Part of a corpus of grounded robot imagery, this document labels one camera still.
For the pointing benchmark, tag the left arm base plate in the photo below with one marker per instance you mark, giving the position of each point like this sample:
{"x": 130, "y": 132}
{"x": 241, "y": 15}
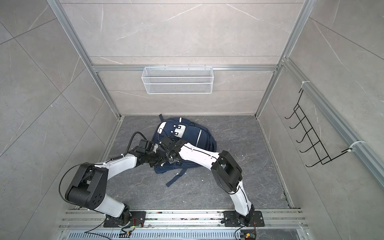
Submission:
{"x": 127, "y": 219}

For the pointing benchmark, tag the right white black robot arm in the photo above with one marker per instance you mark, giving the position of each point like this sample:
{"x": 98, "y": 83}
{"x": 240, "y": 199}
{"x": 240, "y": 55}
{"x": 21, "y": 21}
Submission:
{"x": 227, "y": 173}

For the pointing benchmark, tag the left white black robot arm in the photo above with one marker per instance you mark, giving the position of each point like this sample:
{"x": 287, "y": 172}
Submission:
{"x": 88, "y": 188}

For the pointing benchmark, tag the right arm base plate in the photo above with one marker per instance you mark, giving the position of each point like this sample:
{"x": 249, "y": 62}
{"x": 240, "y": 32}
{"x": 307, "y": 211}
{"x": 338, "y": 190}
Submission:
{"x": 233, "y": 219}

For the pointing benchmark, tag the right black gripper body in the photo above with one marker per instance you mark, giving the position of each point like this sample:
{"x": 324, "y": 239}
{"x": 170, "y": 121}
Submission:
{"x": 170, "y": 159}

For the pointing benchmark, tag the white wire mesh basket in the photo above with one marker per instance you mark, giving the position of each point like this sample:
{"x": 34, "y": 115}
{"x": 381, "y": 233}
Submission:
{"x": 178, "y": 80}

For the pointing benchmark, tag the navy blue student backpack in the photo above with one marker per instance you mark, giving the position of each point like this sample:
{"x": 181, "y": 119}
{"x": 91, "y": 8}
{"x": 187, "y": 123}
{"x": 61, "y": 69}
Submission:
{"x": 181, "y": 128}

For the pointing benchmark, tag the black wire hook rack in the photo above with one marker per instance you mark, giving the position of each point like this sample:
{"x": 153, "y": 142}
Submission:
{"x": 310, "y": 135}

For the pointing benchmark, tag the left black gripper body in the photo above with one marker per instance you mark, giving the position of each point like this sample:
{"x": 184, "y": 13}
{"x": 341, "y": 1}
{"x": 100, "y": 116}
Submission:
{"x": 154, "y": 158}

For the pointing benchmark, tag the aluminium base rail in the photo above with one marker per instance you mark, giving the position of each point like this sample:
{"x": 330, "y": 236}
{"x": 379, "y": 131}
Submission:
{"x": 268, "y": 224}

